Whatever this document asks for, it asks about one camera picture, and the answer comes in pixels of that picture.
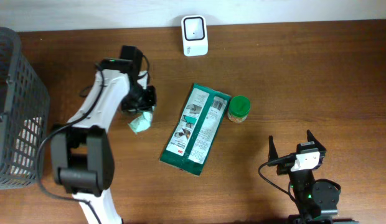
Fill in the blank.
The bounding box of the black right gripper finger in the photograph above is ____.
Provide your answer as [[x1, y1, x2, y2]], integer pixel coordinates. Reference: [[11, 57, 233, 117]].
[[306, 129, 324, 151], [268, 136, 279, 162]]

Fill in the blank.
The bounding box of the grey plastic mesh basket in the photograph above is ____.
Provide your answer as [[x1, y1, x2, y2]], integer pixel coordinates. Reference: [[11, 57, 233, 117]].
[[0, 27, 50, 190]]

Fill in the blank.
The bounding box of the green lid jar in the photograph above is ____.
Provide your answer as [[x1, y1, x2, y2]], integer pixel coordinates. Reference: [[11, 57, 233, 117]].
[[227, 95, 251, 123]]

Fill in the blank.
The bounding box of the green wipes pack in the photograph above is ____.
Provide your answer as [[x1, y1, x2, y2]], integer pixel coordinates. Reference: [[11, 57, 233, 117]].
[[159, 83, 231, 176]]

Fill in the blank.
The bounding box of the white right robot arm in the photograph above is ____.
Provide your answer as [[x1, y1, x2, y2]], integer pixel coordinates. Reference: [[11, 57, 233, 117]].
[[258, 130, 357, 223]]

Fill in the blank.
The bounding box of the white barcode scanner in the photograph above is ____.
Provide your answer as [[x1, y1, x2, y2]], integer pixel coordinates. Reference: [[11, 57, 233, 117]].
[[181, 15, 209, 57]]

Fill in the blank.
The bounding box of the mint green tissue pack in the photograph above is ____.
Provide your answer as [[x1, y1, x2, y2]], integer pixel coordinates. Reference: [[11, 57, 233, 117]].
[[128, 106, 155, 134]]

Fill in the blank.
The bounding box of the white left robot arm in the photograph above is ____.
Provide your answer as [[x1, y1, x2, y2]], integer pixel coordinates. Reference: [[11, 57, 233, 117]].
[[50, 45, 156, 223]]

